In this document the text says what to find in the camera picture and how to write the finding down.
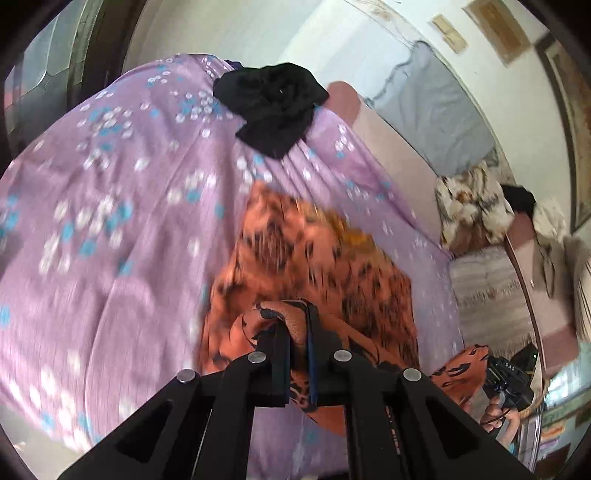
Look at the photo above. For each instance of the black crumpled garment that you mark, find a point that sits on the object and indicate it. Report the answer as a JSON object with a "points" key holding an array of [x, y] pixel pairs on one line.
{"points": [[277, 104]]}

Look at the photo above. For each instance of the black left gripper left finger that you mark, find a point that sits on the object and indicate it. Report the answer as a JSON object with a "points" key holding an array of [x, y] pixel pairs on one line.
{"points": [[196, 427]]}

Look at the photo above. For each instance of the striped white pillow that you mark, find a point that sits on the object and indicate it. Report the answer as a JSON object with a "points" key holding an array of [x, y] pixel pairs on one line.
{"points": [[491, 302]]}

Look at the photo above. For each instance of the orange black floral garment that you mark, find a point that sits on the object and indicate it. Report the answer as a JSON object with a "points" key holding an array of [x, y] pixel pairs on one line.
{"points": [[289, 252]]}

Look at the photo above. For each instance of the brown white patterned cloth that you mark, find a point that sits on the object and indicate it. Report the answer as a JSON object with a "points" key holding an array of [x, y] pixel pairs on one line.
{"points": [[474, 212]]}

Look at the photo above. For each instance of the small wall picture frame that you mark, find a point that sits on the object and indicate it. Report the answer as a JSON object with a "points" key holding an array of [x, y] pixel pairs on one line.
{"points": [[449, 33]]}

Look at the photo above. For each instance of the purple floral bedsheet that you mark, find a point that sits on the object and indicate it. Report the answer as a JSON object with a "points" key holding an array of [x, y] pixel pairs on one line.
{"points": [[116, 220]]}

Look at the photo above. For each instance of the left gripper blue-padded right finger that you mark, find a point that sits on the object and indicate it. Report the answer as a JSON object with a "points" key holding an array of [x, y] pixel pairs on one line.
{"points": [[399, 424]]}

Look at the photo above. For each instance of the stained glass window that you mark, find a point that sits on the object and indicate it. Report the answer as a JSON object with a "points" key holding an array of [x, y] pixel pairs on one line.
{"points": [[46, 81]]}

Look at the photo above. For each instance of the person's right hand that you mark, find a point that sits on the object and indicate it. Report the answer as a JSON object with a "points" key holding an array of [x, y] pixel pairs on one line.
{"points": [[497, 417]]}

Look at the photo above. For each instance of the grey pillow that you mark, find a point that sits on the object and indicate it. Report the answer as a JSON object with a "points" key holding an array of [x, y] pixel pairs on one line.
{"points": [[426, 104]]}

